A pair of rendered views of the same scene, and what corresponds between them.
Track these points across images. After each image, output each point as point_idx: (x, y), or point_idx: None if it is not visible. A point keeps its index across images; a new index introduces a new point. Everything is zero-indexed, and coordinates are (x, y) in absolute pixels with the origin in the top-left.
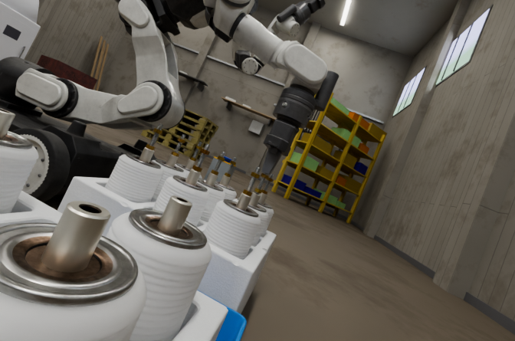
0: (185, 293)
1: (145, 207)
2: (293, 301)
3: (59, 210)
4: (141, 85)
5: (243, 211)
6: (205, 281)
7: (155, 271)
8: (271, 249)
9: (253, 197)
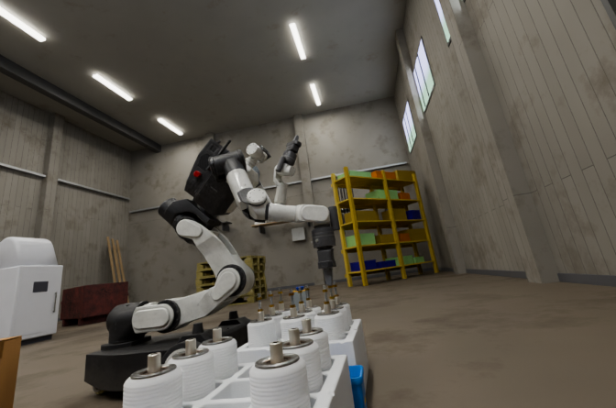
0: (325, 348)
1: None
2: (400, 358)
3: None
4: (220, 274)
5: (330, 314)
6: None
7: None
8: (370, 336)
9: (331, 303)
